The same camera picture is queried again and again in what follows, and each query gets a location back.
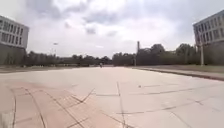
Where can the person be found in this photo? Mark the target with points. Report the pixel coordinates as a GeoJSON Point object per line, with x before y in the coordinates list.
{"type": "Point", "coordinates": [100, 65]}

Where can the tall chimney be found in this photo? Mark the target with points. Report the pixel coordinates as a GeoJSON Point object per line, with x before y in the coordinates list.
{"type": "Point", "coordinates": [138, 46]}

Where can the row of trees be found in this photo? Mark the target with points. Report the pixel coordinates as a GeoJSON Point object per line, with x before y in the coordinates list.
{"type": "Point", "coordinates": [160, 56]}

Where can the lamp pole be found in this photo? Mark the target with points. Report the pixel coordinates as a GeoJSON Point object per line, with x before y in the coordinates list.
{"type": "Point", "coordinates": [55, 48]}

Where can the raised grass strip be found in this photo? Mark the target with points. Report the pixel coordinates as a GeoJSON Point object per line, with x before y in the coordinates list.
{"type": "Point", "coordinates": [190, 69]}

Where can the grey building with window grid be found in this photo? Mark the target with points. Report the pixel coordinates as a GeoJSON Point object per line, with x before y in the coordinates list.
{"type": "Point", "coordinates": [210, 36]}
{"type": "Point", "coordinates": [11, 41]}

